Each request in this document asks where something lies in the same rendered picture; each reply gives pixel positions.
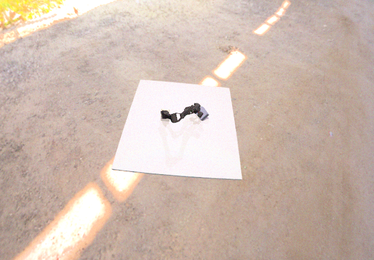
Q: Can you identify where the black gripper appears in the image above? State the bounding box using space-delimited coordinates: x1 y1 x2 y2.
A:
193 112 203 118

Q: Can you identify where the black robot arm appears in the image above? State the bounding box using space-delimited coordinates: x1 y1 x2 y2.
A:
160 103 201 123

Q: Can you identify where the grey sloped panel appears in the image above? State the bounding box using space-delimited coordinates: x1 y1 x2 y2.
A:
199 106 209 121

